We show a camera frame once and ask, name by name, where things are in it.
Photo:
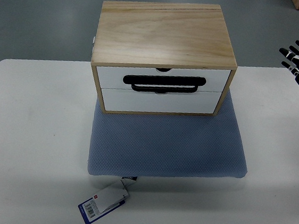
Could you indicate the black drawer handle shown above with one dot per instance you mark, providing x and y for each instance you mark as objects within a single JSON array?
[{"x": 164, "y": 84}]

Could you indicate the white top drawer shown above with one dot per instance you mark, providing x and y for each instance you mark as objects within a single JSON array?
[{"x": 112, "y": 77}]

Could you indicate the white drawer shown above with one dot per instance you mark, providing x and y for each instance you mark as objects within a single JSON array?
[
  {"x": 130, "y": 100},
  {"x": 112, "y": 77}
]

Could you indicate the wooden drawer cabinet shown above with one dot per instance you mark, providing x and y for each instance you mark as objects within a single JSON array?
[{"x": 164, "y": 36}]

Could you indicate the white bottom drawer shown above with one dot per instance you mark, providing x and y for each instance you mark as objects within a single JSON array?
[{"x": 130, "y": 100}]

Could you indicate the blue grey cushion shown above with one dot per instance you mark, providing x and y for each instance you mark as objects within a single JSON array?
[{"x": 167, "y": 145}]

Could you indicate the white and blue price tag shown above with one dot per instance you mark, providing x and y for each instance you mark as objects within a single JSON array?
[{"x": 103, "y": 202}]

